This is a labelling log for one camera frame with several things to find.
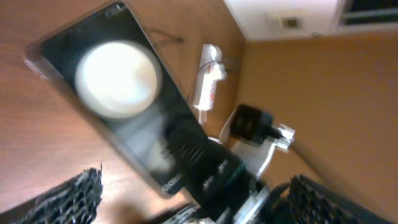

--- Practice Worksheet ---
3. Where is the black USB charging cable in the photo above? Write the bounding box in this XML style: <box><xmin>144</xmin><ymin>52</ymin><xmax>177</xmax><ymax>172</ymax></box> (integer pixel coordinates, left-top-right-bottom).
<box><xmin>149</xmin><ymin>27</ymin><xmax>240</xmax><ymax>103</ymax></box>

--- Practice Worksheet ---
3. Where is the white power strip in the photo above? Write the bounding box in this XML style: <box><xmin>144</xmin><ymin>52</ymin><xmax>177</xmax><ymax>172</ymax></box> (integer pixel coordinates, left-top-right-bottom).
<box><xmin>193</xmin><ymin>44</ymin><xmax>222</xmax><ymax>111</ymax></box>

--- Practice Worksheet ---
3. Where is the white USB charger plug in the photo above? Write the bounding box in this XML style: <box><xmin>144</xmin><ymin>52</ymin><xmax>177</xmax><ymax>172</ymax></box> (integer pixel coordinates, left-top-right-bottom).
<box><xmin>208</xmin><ymin>62</ymin><xmax>227</xmax><ymax>81</ymax></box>

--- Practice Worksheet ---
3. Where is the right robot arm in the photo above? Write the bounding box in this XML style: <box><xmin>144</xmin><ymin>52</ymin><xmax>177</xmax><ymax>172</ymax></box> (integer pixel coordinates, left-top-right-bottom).
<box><xmin>164</xmin><ymin>126</ymin><xmax>265</xmax><ymax>223</ymax></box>

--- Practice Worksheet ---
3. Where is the white power strip cord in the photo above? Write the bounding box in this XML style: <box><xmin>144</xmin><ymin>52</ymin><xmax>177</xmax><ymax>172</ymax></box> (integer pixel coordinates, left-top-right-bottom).
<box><xmin>197</xmin><ymin>108</ymin><xmax>208</xmax><ymax>126</ymax></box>

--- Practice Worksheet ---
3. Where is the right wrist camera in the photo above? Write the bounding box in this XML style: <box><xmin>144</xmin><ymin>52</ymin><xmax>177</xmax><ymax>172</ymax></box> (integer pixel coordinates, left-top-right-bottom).
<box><xmin>218</xmin><ymin>104</ymin><xmax>295</xmax><ymax>179</ymax></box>

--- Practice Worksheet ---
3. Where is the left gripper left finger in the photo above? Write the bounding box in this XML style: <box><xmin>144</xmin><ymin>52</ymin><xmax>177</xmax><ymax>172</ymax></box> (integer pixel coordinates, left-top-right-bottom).
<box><xmin>9</xmin><ymin>167</ymin><xmax>103</xmax><ymax>224</ymax></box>

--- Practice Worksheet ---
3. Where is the black smartphone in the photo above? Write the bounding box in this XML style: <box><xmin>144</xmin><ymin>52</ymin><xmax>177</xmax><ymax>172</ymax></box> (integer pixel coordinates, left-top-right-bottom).
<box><xmin>25</xmin><ymin>1</ymin><xmax>220</xmax><ymax>202</ymax></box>

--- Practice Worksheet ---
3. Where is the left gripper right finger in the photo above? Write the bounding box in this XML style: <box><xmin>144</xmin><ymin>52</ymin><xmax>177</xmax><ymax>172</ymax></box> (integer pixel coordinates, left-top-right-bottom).
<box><xmin>264</xmin><ymin>175</ymin><xmax>392</xmax><ymax>224</ymax></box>

